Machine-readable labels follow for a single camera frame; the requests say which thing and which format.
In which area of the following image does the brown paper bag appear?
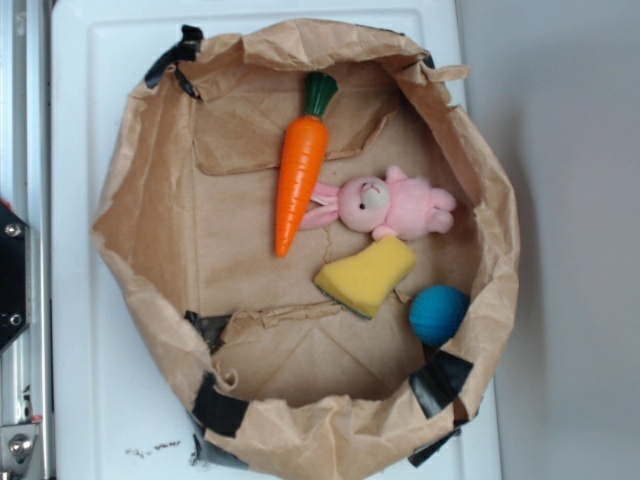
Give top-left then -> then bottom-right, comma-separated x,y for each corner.
92,19 -> 520,479

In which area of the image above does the blue ball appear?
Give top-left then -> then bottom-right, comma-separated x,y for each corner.
409,285 -> 471,347

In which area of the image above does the orange plastic toy carrot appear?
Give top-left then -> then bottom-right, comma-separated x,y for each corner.
275,72 -> 338,258

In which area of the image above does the pink plush bunny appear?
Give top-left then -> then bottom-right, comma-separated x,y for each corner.
301,165 -> 456,241

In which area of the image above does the aluminium frame rail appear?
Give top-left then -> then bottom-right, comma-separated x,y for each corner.
1,1 -> 56,479

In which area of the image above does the black metal bracket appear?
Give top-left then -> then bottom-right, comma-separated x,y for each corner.
0,199 -> 29,354

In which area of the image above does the yellow sponge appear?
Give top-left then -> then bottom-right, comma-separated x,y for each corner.
314,236 -> 417,319

